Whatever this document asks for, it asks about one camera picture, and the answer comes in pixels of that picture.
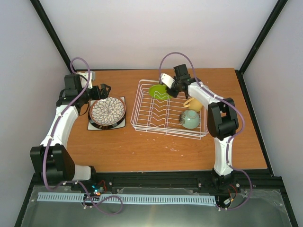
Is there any mint green bowl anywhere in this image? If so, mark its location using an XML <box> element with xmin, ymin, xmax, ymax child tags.
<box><xmin>179</xmin><ymin>109</ymin><xmax>200</xmax><ymax>129</ymax></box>

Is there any left black frame post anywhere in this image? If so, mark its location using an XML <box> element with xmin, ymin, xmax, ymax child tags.
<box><xmin>30</xmin><ymin>0</ymin><xmax>74</xmax><ymax>73</ymax></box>

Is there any white wire dish rack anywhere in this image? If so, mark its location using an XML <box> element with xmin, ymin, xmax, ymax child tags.
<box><xmin>130</xmin><ymin>79</ymin><xmax>208</xmax><ymax>140</ymax></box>

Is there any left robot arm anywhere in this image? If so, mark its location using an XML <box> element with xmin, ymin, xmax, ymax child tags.
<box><xmin>30</xmin><ymin>71</ymin><xmax>111</xmax><ymax>191</ymax></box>

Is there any metal base sheet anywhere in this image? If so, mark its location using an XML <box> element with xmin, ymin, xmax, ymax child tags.
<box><xmin>16</xmin><ymin>186</ymin><xmax>297</xmax><ymax>227</ymax></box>

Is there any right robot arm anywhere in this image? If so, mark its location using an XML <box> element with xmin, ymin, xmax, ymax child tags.
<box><xmin>160</xmin><ymin>64</ymin><xmax>239</xmax><ymax>189</ymax></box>

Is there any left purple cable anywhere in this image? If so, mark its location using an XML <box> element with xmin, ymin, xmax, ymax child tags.
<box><xmin>42</xmin><ymin>57</ymin><xmax>124</xmax><ymax>215</ymax></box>

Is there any white square plate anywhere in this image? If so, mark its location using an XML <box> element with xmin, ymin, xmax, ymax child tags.
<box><xmin>88</xmin><ymin>97</ymin><xmax>126</xmax><ymax>131</ymax></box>

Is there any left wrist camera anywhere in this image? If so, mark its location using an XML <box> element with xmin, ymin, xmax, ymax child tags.
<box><xmin>77</xmin><ymin>71</ymin><xmax>96</xmax><ymax>89</ymax></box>

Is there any green plate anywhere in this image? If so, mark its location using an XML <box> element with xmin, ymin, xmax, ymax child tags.
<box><xmin>149</xmin><ymin>84</ymin><xmax>172</xmax><ymax>100</ymax></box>

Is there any right black frame post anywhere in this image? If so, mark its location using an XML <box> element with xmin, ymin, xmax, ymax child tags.
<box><xmin>238</xmin><ymin>0</ymin><xmax>289</xmax><ymax>75</ymax></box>

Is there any black frame post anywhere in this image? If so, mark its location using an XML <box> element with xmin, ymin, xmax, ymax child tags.
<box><xmin>30</xmin><ymin>0</ymin><xmax>74</xmax><ymax>73</ymax></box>
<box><xmin>238</xmin><ymin>0</ymin><xmax>289</xmax><ymax>75</ymax></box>

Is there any blue slotted cable duct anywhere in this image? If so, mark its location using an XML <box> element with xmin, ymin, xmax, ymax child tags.
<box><xmin>36</xmin><ymin>192</ymin><xmax>216</xmax><ymax>206</ymax></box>

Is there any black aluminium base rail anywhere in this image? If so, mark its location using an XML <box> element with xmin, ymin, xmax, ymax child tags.
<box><xmin>32</xmin><ymin>169</ymin><xmax>284</xmax><ymax>197</ymax></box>

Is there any patterned round plate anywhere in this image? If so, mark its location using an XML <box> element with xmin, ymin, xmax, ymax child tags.
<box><xmin>89</xmin><ymin>97</ymin><xmax>126</xmax><ymax>126</ymax></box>

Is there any yellow mug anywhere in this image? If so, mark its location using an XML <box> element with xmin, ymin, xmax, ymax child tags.
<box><xmin>183</xmin><ymin>97</ymin><xmax>203</xmax><ymax>113</ymax></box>

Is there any small circuit board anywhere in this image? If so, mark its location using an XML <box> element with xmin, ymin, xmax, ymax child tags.
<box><xmin>91</xmin><ymin>180</ymin><xmax>107</xmax><ymax>196</ymax></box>

